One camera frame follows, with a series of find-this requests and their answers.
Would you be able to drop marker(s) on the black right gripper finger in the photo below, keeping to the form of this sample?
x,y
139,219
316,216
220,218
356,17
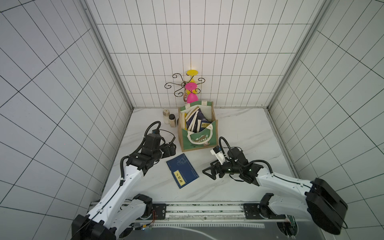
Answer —
x,y
216,164
211,173

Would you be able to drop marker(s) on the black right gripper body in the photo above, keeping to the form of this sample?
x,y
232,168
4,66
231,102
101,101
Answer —
x,y
217,168

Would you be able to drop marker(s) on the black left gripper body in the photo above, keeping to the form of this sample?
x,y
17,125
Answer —
x,y
165,150

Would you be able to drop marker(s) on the burlap Christmas canvas bag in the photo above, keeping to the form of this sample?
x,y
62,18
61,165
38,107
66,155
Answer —
x,y
207,138

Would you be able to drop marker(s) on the dark bottom book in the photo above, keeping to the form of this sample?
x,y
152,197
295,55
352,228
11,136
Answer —
x,y
191,112

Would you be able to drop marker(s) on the dark blue portrait book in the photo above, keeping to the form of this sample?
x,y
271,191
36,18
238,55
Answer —
x,y
193,118

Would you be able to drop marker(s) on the blue book with text grid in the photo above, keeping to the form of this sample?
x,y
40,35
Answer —
x,y
199,116

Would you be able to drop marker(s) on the blue book with label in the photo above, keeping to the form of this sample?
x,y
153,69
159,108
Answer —
x,y
203,124

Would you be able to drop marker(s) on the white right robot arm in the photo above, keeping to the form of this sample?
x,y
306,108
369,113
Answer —
x,y
314,200

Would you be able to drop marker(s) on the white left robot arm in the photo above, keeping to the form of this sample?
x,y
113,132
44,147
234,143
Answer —
x,y
107,220

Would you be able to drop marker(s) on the black-lidded spice jar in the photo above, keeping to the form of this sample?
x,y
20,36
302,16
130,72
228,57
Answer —
x,y
172,120

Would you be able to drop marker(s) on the white powder spice jar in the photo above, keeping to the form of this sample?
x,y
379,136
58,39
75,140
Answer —
x,y
166,114

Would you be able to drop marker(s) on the pink plastic goblet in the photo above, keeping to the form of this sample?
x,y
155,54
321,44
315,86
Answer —
x,y
191,93

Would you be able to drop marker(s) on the dark metal cup stand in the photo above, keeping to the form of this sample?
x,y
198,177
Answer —
x,y
180,87

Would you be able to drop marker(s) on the yellow plastic goblet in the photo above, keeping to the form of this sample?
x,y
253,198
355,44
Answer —
x,y
192,73

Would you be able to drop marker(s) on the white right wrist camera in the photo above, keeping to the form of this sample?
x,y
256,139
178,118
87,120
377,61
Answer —
x,y
218,153

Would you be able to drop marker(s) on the metal base rail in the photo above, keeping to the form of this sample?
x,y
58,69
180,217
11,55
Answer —
x,y
188,215

